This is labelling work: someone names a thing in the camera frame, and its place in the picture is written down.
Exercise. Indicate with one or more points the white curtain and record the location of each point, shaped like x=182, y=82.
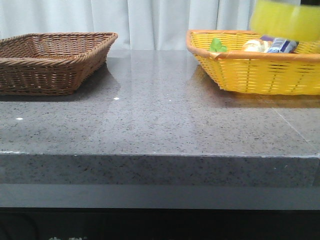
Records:
x=140, y=24

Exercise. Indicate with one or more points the blue white labelled bottle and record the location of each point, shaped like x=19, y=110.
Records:
x=282, y=45

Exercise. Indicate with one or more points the yellow tape roll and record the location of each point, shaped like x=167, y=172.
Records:
x=285, y=20

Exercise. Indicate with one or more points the yellow woven basket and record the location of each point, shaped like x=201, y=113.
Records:
x=296, y=73

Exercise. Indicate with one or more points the purple foam block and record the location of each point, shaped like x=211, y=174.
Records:
x=267, y=38

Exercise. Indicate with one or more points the brown wicker basket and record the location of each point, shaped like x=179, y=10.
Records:
x=51, y=64

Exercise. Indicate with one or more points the toy bread roll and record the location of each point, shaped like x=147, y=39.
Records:
x=257, y=45

